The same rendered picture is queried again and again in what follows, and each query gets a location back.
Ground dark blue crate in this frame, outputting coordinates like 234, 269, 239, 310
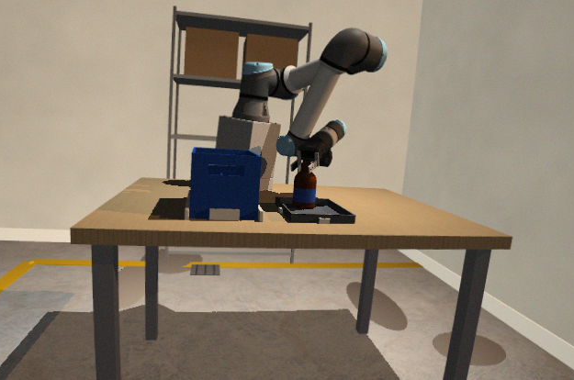
189, 147, 262, 220

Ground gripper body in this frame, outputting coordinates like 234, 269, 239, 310
298, 127, 338, 167

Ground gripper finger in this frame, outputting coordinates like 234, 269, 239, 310
290, 151, 301, 172
307, 152, 320, 173

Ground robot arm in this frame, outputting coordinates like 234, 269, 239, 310
232, 28, 388, 157

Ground dark brown bottle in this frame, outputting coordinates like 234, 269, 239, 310
293, 160, 317, 209

